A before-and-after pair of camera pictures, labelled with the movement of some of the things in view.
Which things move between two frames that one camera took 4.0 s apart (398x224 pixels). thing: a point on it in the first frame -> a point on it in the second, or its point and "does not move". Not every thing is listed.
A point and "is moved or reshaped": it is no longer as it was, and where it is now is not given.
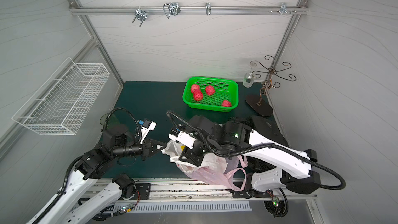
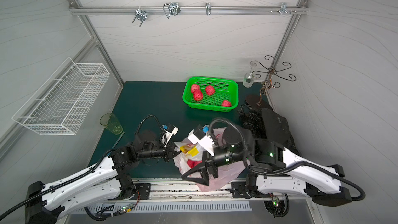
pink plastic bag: x=218 y=170 is moved or reshaped
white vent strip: x=182 y=207 does not move
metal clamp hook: x=140 y=14 does not move
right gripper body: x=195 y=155 -> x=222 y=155
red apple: x=226 y=103 does not move
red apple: x=210 y=90 does not move
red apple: x=198 y=95 does not move
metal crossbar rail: x=191 y=9 does not move
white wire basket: x=60 y=106 does not move
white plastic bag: x=210 y=162 is moved or reshaped
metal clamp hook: x=208 y=7 does not move
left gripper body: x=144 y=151 -> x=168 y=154
